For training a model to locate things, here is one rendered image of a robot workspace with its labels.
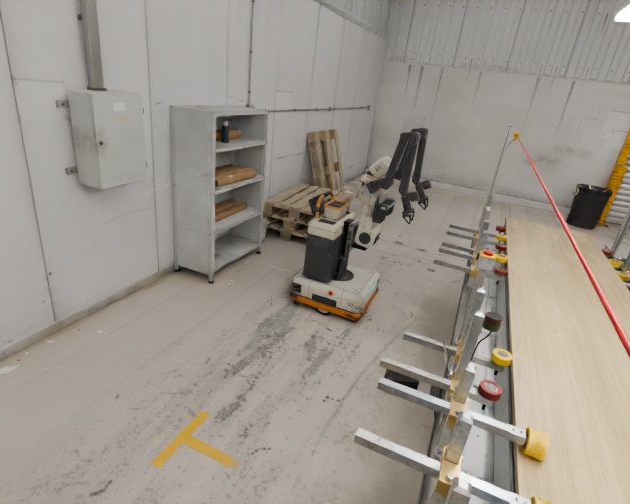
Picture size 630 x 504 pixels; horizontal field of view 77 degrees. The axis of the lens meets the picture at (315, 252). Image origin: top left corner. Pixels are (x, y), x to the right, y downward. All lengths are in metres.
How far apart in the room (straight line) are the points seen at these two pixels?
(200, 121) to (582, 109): 7.32
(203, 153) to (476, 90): 6.63
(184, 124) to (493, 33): 6.84
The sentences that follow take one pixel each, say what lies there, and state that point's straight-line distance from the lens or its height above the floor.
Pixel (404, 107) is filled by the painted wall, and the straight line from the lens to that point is 9.27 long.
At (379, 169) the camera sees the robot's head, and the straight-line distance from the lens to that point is 3.14.
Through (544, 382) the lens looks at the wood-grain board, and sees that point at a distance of 1.85.
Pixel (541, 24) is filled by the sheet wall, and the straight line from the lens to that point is 9.19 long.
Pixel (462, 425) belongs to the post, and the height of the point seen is 1.10.
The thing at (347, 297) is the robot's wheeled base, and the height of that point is 0.25.
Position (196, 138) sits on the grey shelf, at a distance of 3.55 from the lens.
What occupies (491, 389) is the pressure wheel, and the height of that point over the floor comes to 0.90.
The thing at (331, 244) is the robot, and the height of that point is 0.66.
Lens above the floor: 1.87
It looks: 23 degrees down
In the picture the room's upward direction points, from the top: 7 degrees clockwise
